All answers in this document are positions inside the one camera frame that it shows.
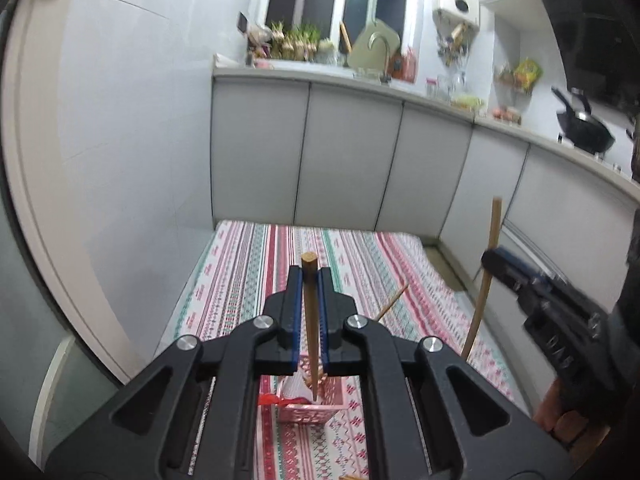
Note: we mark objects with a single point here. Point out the potted garlic sprouts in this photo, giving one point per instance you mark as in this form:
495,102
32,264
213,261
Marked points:
299,43

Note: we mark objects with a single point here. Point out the yellow snack bag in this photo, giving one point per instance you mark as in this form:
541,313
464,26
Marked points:
526,74

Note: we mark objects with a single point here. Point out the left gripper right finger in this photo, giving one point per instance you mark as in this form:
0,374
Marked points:
338,355

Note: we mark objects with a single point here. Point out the red plastic spoon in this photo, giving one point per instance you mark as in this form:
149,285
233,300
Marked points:
270,399

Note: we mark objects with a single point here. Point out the person hand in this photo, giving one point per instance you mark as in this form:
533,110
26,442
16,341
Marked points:
576,433

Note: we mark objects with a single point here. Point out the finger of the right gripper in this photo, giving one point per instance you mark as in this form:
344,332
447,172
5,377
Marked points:
511,271

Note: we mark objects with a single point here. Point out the orange soap bottle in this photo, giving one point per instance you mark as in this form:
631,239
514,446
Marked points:
403,66

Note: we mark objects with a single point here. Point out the black range hood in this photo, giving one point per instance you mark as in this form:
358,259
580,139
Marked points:
598,53

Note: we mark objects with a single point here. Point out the door frame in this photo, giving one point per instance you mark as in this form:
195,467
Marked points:
39,188

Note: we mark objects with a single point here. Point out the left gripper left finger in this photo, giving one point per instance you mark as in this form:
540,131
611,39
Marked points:
279,329

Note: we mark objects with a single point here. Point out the green cutting board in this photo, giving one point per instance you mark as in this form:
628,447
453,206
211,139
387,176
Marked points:
374,47

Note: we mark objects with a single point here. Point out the grey kitchen cabinets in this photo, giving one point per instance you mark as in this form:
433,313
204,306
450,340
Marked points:
317,150

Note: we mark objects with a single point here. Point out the black wok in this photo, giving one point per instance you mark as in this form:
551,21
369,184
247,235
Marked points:
581,127

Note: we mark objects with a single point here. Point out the pink perforated utensil holder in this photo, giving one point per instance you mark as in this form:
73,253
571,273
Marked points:
299,408

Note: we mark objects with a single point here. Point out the patterned red green tablecloth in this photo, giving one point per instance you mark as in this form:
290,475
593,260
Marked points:
245,262

